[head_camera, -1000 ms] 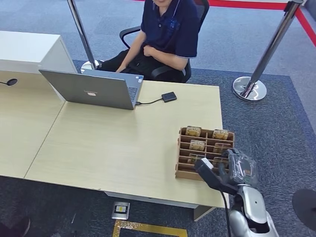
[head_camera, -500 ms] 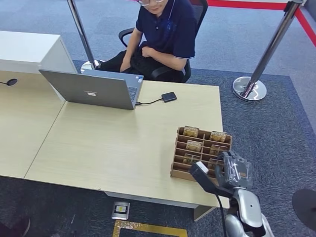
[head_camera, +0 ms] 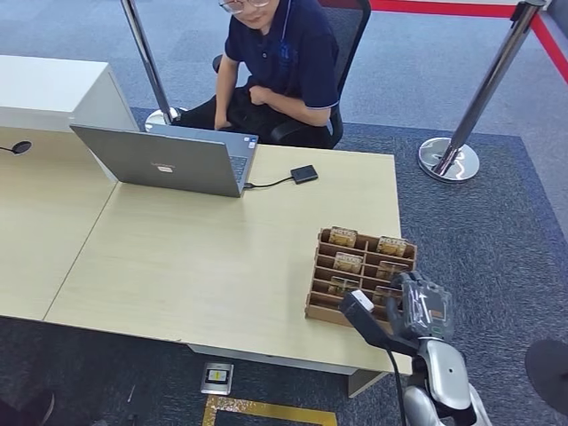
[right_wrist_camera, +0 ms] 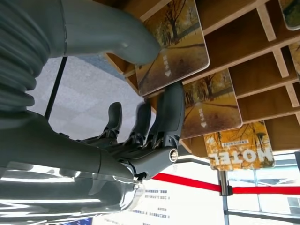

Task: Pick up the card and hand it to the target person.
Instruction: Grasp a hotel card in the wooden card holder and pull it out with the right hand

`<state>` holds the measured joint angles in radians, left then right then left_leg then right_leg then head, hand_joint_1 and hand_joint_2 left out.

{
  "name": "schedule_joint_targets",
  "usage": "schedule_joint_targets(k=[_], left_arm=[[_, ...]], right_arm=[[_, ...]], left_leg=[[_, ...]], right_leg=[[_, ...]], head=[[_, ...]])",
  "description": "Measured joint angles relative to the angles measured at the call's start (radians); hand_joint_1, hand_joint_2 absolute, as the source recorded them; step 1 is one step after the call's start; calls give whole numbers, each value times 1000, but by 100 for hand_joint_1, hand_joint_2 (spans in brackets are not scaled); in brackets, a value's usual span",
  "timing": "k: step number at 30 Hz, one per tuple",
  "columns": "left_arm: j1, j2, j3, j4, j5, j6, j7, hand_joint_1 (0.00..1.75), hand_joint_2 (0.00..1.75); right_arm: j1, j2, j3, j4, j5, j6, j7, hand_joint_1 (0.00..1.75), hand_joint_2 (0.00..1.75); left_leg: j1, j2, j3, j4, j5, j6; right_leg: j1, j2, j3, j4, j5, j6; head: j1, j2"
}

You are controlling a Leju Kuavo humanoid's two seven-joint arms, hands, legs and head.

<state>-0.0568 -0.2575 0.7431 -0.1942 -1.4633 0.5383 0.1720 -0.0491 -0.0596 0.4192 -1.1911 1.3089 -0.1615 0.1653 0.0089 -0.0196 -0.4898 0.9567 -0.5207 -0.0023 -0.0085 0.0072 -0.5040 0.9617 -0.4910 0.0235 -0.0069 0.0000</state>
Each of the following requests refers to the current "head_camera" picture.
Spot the red barrier belt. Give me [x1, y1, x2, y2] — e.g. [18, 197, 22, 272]
[529, 13, 568, 84]
[317, 0, 519, 19]

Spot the silver floor socket box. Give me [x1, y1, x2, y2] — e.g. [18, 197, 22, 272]
[200, 361, 235, 397]

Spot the grey laptop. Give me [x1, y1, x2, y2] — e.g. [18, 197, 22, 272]
[69, 122, 260, 199]

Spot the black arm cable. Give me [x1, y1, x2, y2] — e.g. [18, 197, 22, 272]
[385, 346, 410, 426]

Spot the black drive cable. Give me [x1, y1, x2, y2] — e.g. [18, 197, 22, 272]
[243, 175, 295, 191]

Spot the black round desk grommet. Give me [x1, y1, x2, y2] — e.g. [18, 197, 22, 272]
[0, 139, 33, 156]

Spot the chrome stanchion post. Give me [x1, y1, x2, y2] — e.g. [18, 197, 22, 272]
[120, 0, 188, 132]
[417, 0, 547, 184]

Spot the black office chair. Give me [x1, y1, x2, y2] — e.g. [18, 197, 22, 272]
[211, 0, 373, 151]

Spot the yellow floor tape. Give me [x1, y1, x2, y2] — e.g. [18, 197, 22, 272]
[201, 395, 338, 426]

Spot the black external drive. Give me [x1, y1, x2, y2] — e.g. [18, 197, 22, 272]
[290, 164, 320, 185]

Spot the dark shoe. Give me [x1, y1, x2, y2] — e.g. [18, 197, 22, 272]
[0, 388, 57, 426]

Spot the white cabinet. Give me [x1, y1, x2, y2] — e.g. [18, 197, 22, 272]
[0, 54, 140, 134]

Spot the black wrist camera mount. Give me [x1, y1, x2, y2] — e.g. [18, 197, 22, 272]
[339, 288, 421, 358]

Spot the white desk frame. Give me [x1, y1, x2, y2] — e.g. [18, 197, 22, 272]
[188, 343, 390, 399]

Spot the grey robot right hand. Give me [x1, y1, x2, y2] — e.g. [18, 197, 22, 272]
[385, 269, 456, 343]

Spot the person's left hand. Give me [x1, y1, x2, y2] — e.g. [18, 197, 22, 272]
[248, 84, 272, 108]

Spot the black round disc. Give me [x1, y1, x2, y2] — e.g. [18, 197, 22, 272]
[524, 338, 568, 416]

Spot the wooden card organizer tray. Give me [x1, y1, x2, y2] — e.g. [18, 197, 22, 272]
[304, 227, 419, 334]

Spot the person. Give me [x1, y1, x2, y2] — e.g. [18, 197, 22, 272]
[171, 0, 341, 151]

